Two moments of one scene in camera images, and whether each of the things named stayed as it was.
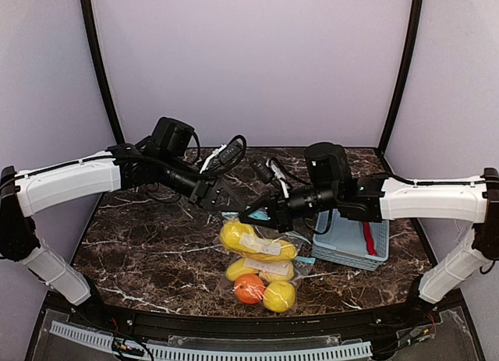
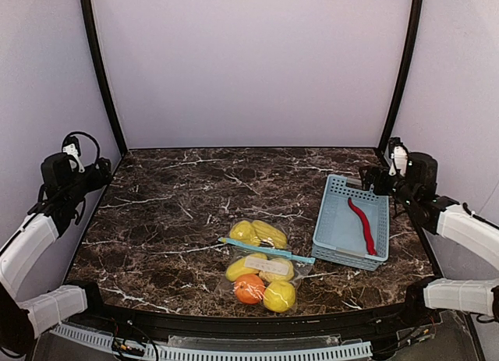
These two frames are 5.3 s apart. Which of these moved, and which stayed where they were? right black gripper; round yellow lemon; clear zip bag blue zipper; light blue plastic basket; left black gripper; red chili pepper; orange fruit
Moved: clear zip bag blue zipper; right black gripper; left black gripper
Stayed: red chili pepper; round yellow lemon; orange fruit; light blue plastic basket
